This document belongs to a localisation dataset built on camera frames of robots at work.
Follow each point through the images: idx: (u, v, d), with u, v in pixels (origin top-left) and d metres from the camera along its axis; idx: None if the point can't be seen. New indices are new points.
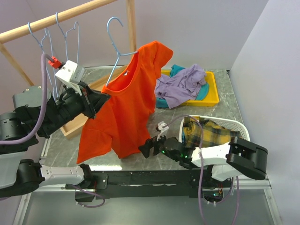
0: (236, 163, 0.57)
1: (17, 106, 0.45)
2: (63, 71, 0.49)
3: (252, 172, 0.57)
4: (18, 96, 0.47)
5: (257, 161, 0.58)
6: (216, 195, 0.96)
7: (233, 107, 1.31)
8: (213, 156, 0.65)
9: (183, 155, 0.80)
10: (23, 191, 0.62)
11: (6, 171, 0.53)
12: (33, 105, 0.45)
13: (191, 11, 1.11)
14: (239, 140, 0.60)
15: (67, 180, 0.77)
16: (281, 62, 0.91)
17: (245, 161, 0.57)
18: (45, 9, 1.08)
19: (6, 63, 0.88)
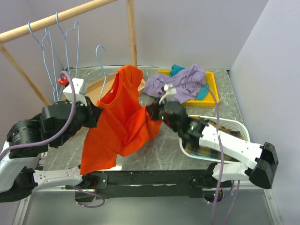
0: (266, 174, 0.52)
1: (47, 116, 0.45)
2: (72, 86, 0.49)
3: (264, 183, 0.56)
4: (47, 107, 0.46)
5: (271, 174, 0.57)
6: (216, 195, 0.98)
7: (233, 107, 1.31)
8: (236, 151, 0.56)
9: (185, 125, 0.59)
10: (18, 197, 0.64)
11: (10, 174, 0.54)
12: (61, 117, 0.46)
13: (191, 11, 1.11)
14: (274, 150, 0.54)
15: (64, 182, 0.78)
16: (280, 62, 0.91)
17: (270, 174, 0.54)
18: (45, 9, 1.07)
19: (5, 63, 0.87)
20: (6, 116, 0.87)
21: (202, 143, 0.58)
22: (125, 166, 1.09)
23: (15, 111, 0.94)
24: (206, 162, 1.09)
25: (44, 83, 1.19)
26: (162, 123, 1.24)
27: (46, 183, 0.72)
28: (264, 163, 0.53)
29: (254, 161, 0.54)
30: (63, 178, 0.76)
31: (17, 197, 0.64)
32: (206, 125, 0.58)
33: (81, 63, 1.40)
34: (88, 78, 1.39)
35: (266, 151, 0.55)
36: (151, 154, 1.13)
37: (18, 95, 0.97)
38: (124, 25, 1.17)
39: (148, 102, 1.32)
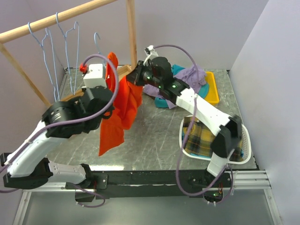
0: (224, 138, 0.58)
1: (90, 97, 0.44)
2: (93, 72, 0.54)
3: (223, 148, 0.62)
4: (89, 89, 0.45)
5: (233, 144, 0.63)
6: (216, 195, 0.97)
7: (233, 107, 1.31)
8: (206, 115, 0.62)
9: (168, 84, 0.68)
10: (35, 184, 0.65)
11: (37, 156, 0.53)
12: (102, 98, 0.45)
13: (190, 11, 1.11)
14: (239, 123, 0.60)
15: (70, 177, 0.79)
16: (280, 62, 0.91)
17: (228, 140, 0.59)
18: (45, 9, 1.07)
19: (5, 63, 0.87)
20: (6, 115, 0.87)
21: (178, 100, 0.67)
22: (126, 166, 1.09)
23: (15, 110, 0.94)
24: (206, 162, 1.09)
25: (44, 83, 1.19)
26: (162, 123, 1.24)
27: (59, 175, 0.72)
28: (226, 129, 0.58)
29: (218, 126, 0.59)
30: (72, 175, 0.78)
31: (34, 185, 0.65)
32: (187, 87, 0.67)
33: (81, 63, 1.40)
34: None
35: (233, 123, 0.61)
36: (151, 154, 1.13)
37: (18, 95, 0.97)
38: (124, 25, 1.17)
39: (149, 102, 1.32)
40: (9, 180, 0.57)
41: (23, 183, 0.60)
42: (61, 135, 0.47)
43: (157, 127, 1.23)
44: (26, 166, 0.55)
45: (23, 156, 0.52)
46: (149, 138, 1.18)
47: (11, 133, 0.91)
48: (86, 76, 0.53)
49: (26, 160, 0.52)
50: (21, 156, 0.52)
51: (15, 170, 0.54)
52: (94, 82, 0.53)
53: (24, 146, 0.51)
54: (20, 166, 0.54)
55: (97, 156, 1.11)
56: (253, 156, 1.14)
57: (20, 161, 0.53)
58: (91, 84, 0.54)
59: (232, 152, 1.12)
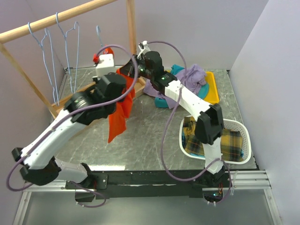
0: (204, 123, 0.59)
1: (107, 83, 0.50)
2: (104, 62, 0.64)
3: (204, 136, 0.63)
4: (104, 77, 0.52)
5: (214, 132, 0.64)
6: (217, 195, 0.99)
7: (233, 107, 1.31)
8: (189, 102, 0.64)
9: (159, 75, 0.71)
10: (47, 179, 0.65)
11: (56, 146, 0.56)
12: (119, 82, 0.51)
13: (190, 11, 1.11)
14: (219, 110, 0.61)
15: (74, 175, 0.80)
16: (280, 62, 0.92)
17: (208, 126, 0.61)
18: (45, 9, 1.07)
19: (5, 63, 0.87)
20: (6, 115, 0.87)
21: (166, 91, 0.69)
22: (126, 166, 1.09)
23: (15, 111, 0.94)
24: None
25: (44, 83, 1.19)
26: (162, 123, 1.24)
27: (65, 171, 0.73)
28: (206, 115, 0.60)
29: (198, 113, 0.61)
30: (75, 173, 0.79)
31: (46, 180, 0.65)
32: (175, 79, 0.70)
33: (81, 63, 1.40)
34: (88, 78, 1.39)
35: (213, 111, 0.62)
36: (151, 154, 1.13)
37: (18, 95, 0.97)
38: (124, 25, 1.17)
39: (148, 102, 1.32)
40: (26, 173, 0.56)
41: (38, 176, 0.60)
42: (86, 121, 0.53)
43: (157, 127, 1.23)
44: (45, 156, 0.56)
45: (46, 145, 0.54)
46: (149, 138, 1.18)
47: (11, 133, 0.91)
48: (98, 66, 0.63)
49: (48, 148, 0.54)
50: (42, 145, 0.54)
51: (34, 161, 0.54)
52: (104, 71, 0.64)
53: (48, 133, 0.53)
54: (40, 156, 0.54)
55: (97, 156, 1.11)
56: (253, 156, 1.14)
57: (41, 150, 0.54)
58: (101, 72, 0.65)
59: (232, 152, 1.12)
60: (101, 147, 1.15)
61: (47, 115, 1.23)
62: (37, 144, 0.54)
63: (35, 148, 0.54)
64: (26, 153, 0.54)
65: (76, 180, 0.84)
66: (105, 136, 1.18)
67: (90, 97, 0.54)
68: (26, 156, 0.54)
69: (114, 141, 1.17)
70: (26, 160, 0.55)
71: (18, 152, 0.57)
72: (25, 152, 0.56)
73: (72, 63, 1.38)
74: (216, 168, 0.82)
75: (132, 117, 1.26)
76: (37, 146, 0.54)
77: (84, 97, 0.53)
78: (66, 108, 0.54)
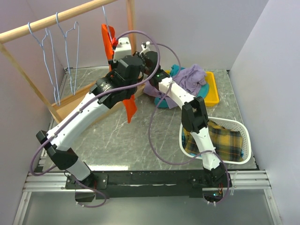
0: (186, 111, 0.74)
1: (125, 66, 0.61)
2: (123, 46, 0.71)
3: (190, 124, 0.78)
4: (122, 60, 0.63)
5: (198, 121, 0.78)
6: (217, 195, 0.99)
7: (233, 107, 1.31)
8: (176, 94, 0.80)
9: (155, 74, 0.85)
10: (66, 164, 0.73)
11: (81, 127, 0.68)
12: (135, 64, 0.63)
13: (190, 11, 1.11)
14: (201, 101, 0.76)
15: (79, 169, 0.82)
16: (280, 62, 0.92)
17: (191, 115, 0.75)
18: (45, 9, 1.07)
19: (5, 63, 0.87)
20: (6, 115, 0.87)
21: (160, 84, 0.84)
22: (126, 166, 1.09)
23: (15, 111, 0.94)
24: None
25: (44, 83, 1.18)
26: (162, 123, 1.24)
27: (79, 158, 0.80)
28: (189, 105, 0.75)
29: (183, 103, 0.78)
30: (81, 168, 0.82)
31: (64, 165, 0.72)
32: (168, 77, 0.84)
33: (81, 63, 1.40)
34: (89, 78, 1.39)
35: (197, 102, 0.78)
36: (151, 154, 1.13)
37: (19, 95, 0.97)
38: (125, 25, 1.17)
39: (148, 102, 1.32)
40: (52, 153, 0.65)
41: (60, 159, 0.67)
42: (111, 102, 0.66)
43: (157, 127, 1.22)
44: (70, 138, 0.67)
45: (71, 125, 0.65)
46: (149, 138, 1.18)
47: (11, 133, 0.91)
48: (116, 49, 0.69)
49: (73, 129, 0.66)
50: (70, 126, 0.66)
51: (61, 140, 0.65)
52: (122, 55, 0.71)
53: (74, 116, 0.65)
54: (66, 137, 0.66)
55: (97, 156, 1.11)
56: (253, 156, 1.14)
57: (68, 130, 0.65)
58: (118, 56, 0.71)
59: (232, 152, 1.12)
60: (101, 147, 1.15)
61: (47, 115, 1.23)
62: (64, 126, 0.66)
63: (63, 130, 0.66)
64: (53, 134, 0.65)
65: (78, 177, 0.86)
66: (105, 136, 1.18)
67: (112, 82, 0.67)
68: (53, 136, 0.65)
69: (114, 141, 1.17)
70: (53, 140, 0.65)
71: (44, 134, 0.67)
72: (51, 134, 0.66)
73: (72, 63, 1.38)
74: (211, 162, 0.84)
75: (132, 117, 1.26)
76: (64, 127, 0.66)
77: (107, 82, 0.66)
78: (92, 91, 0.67)
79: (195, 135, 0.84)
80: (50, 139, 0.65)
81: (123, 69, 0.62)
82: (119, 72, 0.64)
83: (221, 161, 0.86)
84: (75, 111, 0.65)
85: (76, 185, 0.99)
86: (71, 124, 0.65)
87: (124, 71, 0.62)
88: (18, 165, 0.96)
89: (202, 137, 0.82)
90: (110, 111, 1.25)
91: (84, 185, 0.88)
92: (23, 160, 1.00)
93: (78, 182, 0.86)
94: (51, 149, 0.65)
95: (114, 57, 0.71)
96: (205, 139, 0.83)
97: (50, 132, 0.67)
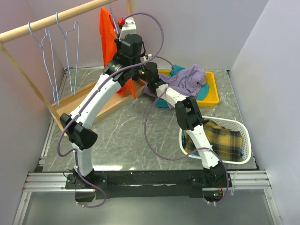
0: (179, 108, 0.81)
1: (128, 45, 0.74)
2: (129, 26, 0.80)
3: (183, 122, 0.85)
4: (124, 41, 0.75)
5: (191, 119, 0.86)
6: (216, 195, 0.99)
7: (233, 107, 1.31)
8: (171, 96, 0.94)
9: (153, 81, 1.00)
10: (89, 144, 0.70)
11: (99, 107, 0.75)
12: (137, 41, 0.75)
13: (190, 11, 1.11)
14: (193, 101, 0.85)
15: (85, 162, 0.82)
16: (280, 62, 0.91)
17: (183, 112, 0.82)
18: (45, 9, 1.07)
19: (5, 64, 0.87)
20: (6, 116, 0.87)
21: (158, 90, 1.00)
22: (125, 166, 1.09)
23: (15, 110, 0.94)
24: None
25: (44, 82, 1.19)
26: (162, 123, 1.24)
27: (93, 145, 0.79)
28: (181, 103, 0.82)
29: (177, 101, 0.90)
30: (88, 160, 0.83)
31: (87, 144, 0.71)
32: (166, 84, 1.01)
33: (81, 63, 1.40)
34: (89, 78, 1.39)
35: (189, 102, 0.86)
36: (151, 154, 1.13)
37: (19, 95, 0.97)
38: None
39: (148, 102, 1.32)
40: (80, 129, 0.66)
41: (83, 137, 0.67)
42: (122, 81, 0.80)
43: (157, 127, 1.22)
44: (92, 115, 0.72)
45: (92, 103, 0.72)
46: (149, 138, 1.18)
47: (11, 134, 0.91)
48: (124, 28, 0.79)
49: (94, 107, 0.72)
50: (92, 103, 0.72)
51: (86, 117, 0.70)
52: (127, 33, 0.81)
53: (94, 94, 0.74)
54: (89, 114, 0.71)
55: (97, 156, 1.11)
56: (253, 156, 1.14)
57: (90, 108, 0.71)
58: (124, 34, 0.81)
59: (232, 152, 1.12)
60: (101, 147, 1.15)
61: (47, 115, 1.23)
62: (86, 105, 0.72)
63: (85, 109, 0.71)
64: (78, 113, 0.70)
65: (82, 171, 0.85)
66: (105, 136, 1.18)
67: (120, 63, 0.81)
68: (78, 115, 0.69)
69: (114, 141, 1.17)
70: (78, 119, 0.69)
71: (67, 116, 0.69)
72: (75, 114, 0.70)
73: (72, 63, 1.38)
74: (209, 160, 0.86)
75: (132, 117, 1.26)
76: (86, 106, 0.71)
77: (116, 63, 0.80)
78: (105, 72, 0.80)
79: (190, 133, 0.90)
80: (76, 117, 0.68)
81: (127, 49, 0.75)
82: (124, 52, 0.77)
83: (219, 160, 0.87)
84: (94, 91, 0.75)
85: (76, 185, 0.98)
86: (93, 102, 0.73)
87: (129, 50, 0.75)
88: (17, 165, 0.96)
89: (197, 134, 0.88)
90: (110, 111, 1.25)
91: (87, 181, 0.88)
92: (23, 160, 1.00)
93: (82, 177, 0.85)
94: (78, 125, 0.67)
95: (120, 36, 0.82)
96: (199, 137, 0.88)
97: (73, 113, 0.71)
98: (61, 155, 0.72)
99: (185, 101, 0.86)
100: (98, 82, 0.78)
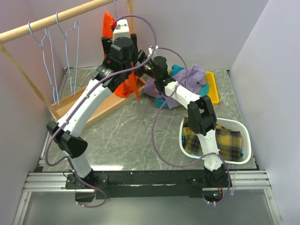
0: (192, 110, 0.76)
1: (118, 48, 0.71)
2: (121, 28, 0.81)
3: (197, 124, 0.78)
4: (114, 44, 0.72)
5: (206, 121, 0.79)
6: (216, 195, 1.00)
7: (233, 107, 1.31)
8: (182, 95, 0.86)
9: (162, 78, 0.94)
10: (78, 151, 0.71)
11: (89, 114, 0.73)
12: (127, 45, 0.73)
13: (190, 11, 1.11)
14: (207, 101, 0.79)
15: (82, 164, 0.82)
16: (280, 62, 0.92)
17: (198, 114, 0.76)
18: (45, 9, 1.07)
19: (6, 64, 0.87)
20: (6, 115, 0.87)
21: (166, 88, 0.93)
22: (126, 166, 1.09)
23: (15, 110, 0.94)
24: None
25: (44, 82, 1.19)
26: (162, 123, 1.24)
27: None
28: (194, 104, 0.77)
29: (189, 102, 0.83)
30: (84, 163, 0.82)
31: (76, 152, 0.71)
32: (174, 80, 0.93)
33: (81, 63, 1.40)
34: (88, 78, 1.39)
35: (203, 102, 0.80)
36: (151, 154, 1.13)
37: (19, 95, 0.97)
38: None
39: (148, 101, 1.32)
40: (67, 138, 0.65)
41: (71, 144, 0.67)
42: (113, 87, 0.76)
43: (157, 127, 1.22)
44: (81, 123, 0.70)
45: (81, 110, 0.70)
46: (149, 138, 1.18)
47: (11, 133, 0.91)
48: (116, 31, 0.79)
49: (83, 114, 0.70)
50: (80, 111, 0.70)
51: (74, 126, 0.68)
52: (120, 36, 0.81)
53: (82, 101, 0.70)
54: (78, 122, 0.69)
55: (97, 156, 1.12)
56: (253, 156, 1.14)
57: (78, 116, 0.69)
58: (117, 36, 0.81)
59: (232, 152, 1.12)
60: (101, 147, 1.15)
61: (47, 115, 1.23)
62: (74, 113, 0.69)
63: (73, 116, 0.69)
64: (65, 121, 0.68)
65: (80, 174, 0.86)
66: (105, 136, 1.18)
67: (110, 67, 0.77)
68: (65, 123, 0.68)
69: (114, 141, 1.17)
70: (65, 127, 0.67)
71: (55, 123, 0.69)
72: (62, 122, 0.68)
73: (72, 63, 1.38)
74: (214, 163, 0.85)
75: (133, 117, 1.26)
76: (74, 113, 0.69)
77: (107, 68, 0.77)
78: (94, 78, 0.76)
79: (201, 138, 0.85)
80: (63, 125, 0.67)
81: (117, 53, 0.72)
82: (114, 56, 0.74)
83: (222, 163, 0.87)
84: (83, 97, 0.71)
85: (76, 185, 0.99)
86: (81, 109, 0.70)
87: (119, 55, 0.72)
88: (17, 165, 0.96)
89: (208, 138, 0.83)
90: (110, 111, 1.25)
91: (86, 183, 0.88)
92: (23, 160, 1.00)
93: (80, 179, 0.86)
94: (66, 134, 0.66)
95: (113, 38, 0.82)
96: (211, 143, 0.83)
97: (61, 121, 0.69)
98: (50, 164, 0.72)
99: (198, 101, 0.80)
100: (87, 88, 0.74)
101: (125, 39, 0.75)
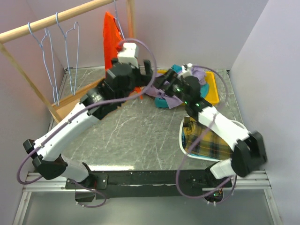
0: (241, 152, 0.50)
1: (111, 76, 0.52)
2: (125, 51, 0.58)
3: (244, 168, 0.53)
4: (109, 70, 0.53)
5: (256, 164, 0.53)
6: (217, 195, 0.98)
7: (233, 107, 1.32)
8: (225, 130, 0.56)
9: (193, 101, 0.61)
10: (54, 173, 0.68)
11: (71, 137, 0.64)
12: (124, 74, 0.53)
13: (190, 11, 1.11)
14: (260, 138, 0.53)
15: (75, 172, 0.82)
16: (280, 62, 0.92)
17: (248, 156, 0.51)
18: (45, 9, 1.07)
19: (6, 64, 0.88)
20: (6, 115, 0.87)
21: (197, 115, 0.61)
22: (125, 166, 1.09)
23: (15, 110, 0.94)
24: (206, 163, 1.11)
25: (44, 83, 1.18)
26: (162, 123, 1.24)
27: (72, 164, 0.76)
28: (243, 144, 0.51)
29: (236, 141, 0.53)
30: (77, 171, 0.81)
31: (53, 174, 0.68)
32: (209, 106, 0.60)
33: (81, 63, 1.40)
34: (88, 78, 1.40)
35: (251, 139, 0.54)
36: (151, 154, 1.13)
37: (19, 95, 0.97)
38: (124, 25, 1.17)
39: (148, 102, 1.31)
40: (38, 164, 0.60)
41: (48, 168, 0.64)
42: (101, 115, 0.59)
43: (157, 127, 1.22)
44: (58, 147, 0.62)
45: (60, 135, 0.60)
46: (149, 138, 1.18)
47: (12, 133, 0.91)
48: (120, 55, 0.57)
49: (62, 139, 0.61)
50: (58, 136, 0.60)
51: (48, 151, 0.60)
52: (125, 61, 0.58)
53: (63, 126, 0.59)
54: (54, 147, 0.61)
55: (97, 156, 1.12)
56: None
57: (56, 140, 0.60)
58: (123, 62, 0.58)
59: None
60: (101, 147, 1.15)
61: (47, 115, 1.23)
62: (52, 137, 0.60)
63: (50, 140, 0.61)
64: (40, 145, 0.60)
65: (76, 179, 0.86)
66: (105, 136, 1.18)
67: (103, 93, 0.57)
68: (40, 146, 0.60)
69: (114, 141, 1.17)
70: (39, 151, 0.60)
71: (31, 143, 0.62)
72: (38, 144, 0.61)
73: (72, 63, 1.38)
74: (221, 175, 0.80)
75: (133, 117, 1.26)
76: (52, 137, 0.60)
77: (99, 93, 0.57)
78: (82, 101, 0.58)
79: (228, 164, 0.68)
80: (37, 149, 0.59)
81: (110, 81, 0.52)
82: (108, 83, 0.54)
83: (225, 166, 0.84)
84: (63, 122, 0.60)
85: (76, 185, 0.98)
86: (60, 134, 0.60)
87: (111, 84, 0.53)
88: (17, 165, 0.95)
89: None
90: None
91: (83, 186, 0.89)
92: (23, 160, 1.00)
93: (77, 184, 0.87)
94: (37, 160, 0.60)
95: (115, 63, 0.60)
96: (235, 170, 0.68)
97: (37, 143, 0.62)
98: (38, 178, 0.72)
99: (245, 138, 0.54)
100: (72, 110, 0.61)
101: (124, 64, 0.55)
